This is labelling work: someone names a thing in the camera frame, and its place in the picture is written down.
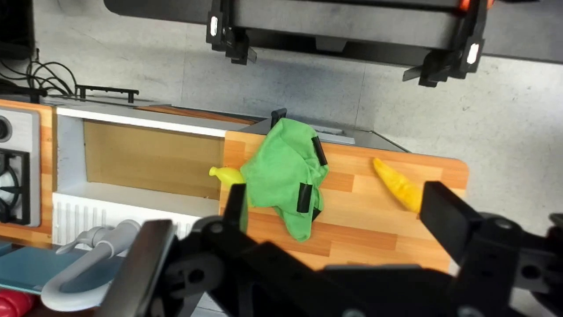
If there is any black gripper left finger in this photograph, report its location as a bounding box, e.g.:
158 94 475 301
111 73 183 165
223 181 250 235

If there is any black metal bracket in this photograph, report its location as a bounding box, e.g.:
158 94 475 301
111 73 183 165
76 82 141 103

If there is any black cable bundle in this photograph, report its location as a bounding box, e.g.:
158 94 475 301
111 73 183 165
0 49 81 102

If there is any yellow plush toy carrot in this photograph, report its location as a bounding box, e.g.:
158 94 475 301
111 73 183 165
369 154 424 214

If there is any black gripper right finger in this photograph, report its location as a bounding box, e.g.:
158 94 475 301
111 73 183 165
419 179 485 265

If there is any grey toy stove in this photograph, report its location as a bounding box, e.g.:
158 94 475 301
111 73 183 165
0 107 42 227

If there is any grey toy faucet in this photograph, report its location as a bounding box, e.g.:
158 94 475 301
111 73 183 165
40 218 142 313

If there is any teal planter bin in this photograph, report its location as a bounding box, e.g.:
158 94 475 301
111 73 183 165
0 244 125 295

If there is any white toy kitchen sink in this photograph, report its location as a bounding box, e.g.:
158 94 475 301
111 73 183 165
51 103 227 244

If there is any small yellow plush toy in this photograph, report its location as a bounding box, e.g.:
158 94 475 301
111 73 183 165
207 165 246 188

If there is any wooden toy kitchen counter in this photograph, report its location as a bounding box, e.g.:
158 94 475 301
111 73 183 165
0 94 471 278

